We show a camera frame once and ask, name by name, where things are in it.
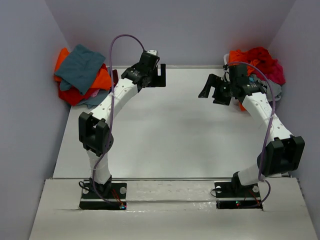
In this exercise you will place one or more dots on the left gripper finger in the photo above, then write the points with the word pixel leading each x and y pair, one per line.
pixel 157 81
pixel 162 70

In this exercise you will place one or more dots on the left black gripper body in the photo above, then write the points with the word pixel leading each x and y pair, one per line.
pixel 154 71

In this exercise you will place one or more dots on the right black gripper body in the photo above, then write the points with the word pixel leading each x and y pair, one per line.
pixel 228 85

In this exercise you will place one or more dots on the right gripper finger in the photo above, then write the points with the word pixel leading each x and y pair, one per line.
pixel 212 81
pixel 222 95

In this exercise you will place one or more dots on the orange t shirt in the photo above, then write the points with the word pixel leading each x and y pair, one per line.
pixel 100 80
pixel 238 56

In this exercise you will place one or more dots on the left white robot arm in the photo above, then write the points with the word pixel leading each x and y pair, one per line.
pixel 95 127

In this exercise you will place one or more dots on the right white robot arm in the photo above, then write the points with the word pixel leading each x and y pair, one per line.
pixel 281 150

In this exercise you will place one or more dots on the white laundry basket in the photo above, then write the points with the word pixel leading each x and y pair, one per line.
pixel 225 60

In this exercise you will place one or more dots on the red crumpled t shirt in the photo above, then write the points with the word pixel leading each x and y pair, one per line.
pixel 261 59

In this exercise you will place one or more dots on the dark maroon t shirt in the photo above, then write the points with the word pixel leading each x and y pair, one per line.
pixel 109 79

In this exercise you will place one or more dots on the magenta crumpled t shirt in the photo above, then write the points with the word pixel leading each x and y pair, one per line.
pixel 276 75

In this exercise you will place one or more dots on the grey crumpled t shirt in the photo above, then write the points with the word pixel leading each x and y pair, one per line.
pixel 272 89

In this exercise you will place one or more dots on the orange folded t shirt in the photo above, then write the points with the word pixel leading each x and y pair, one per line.
pixel 100 80

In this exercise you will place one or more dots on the pink folded t shirt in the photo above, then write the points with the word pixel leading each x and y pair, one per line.
pixel 95 93

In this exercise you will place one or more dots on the grey-blue bottom t shirt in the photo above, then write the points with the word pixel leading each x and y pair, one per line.
pixel 94 101

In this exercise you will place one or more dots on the teal folded t shirt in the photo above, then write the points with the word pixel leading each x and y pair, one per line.
pixel 79 69

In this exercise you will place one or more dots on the red folded t shirt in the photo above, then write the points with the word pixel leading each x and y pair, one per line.
pixel 73 96

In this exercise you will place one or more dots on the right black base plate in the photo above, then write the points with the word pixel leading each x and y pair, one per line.
pixel 228 199

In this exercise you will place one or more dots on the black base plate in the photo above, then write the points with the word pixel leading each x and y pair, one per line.
pixel 228 199
pixel 113 199

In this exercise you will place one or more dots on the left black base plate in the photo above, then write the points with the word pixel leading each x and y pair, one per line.
pixel 113 199

